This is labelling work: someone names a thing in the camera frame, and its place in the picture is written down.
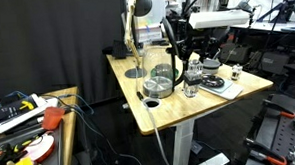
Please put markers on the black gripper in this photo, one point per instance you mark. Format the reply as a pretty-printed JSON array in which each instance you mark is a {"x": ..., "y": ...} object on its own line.
[{"x": 194, "y": 43}]

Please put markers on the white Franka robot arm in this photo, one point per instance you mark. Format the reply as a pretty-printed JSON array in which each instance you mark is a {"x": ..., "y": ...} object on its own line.
[{"x": 218, "y": 19}]

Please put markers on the grey round container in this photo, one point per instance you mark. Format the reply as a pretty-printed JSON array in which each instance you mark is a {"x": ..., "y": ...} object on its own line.
[{"x": 211, "y": 65}]

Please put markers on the black round disc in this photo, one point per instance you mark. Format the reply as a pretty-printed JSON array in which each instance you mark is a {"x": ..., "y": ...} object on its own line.
[{"x": 212, "y": 80}]

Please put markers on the green round coaster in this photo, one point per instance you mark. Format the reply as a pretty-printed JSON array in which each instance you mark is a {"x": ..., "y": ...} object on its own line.
[{"x": 152, "y": 73}]

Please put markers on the small clear shaker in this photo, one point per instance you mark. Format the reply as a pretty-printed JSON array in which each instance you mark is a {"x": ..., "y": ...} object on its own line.
[{"x": 236, "y": 72}]

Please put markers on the glass electric kettle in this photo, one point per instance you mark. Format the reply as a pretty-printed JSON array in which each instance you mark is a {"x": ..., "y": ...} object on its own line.
[{"x": 158, "y": 87}]

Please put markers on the stack of white boxes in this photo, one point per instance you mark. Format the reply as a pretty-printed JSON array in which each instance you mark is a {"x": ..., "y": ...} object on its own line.
[{"x": 149, "y": 33}]

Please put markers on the white kitchen scale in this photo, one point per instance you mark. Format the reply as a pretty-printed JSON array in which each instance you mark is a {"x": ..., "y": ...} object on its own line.
[{"x": 232, "y": 92}]

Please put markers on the wooden desk lamp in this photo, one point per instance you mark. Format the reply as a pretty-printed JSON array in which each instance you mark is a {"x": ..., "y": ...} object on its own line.
[{"x": 129, "y": 30}]

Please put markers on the black box speaker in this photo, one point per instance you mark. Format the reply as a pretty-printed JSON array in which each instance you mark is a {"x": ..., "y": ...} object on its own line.
[{"x": 119, "y": 49}]

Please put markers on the black equipment case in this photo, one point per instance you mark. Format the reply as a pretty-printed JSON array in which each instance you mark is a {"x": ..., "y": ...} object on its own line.
[{"x": 275, "y": 62}]

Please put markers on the white desk leg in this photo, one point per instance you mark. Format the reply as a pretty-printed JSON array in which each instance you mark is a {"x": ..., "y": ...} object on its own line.
[{"x": 183, "y": 144}]

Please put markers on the black curtain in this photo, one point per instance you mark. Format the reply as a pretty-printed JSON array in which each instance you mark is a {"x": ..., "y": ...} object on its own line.
[{"x": 52, "y": 40}]

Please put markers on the orange plastic cup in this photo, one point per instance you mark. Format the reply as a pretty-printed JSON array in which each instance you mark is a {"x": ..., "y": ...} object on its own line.
[{"x": 52, "y": 117}]

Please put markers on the white red tape roll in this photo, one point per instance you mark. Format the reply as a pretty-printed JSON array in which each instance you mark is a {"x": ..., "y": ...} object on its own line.
[{"x": 40, "y": 147}]

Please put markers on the yellow black screwdriver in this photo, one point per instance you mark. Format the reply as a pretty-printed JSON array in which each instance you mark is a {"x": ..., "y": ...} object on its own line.
[{"x": 23, "y": 143}]

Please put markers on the white long box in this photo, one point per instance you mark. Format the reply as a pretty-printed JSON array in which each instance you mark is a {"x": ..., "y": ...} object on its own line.
[{"x": 9, "y": 122}]

